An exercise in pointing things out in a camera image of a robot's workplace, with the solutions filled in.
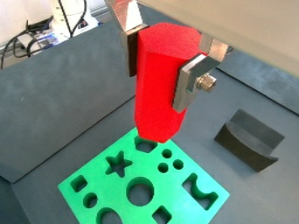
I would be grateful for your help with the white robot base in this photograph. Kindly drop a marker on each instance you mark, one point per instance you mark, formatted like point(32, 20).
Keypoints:
point(71, 19)

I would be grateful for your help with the dark grey curved block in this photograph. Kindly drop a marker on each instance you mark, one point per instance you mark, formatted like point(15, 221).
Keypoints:
point(250, 140)

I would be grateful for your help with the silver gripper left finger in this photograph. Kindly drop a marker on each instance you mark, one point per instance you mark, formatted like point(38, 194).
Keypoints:
point(126, 13)

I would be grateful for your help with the red hexagonal prism block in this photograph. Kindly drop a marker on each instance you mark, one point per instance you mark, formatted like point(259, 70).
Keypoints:
point(166, 46)

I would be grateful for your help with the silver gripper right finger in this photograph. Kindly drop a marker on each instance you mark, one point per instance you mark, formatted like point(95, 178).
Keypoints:
point(194, 76)

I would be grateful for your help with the green shape sorter board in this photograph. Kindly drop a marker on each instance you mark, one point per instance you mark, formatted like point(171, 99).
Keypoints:
point(142, 182)

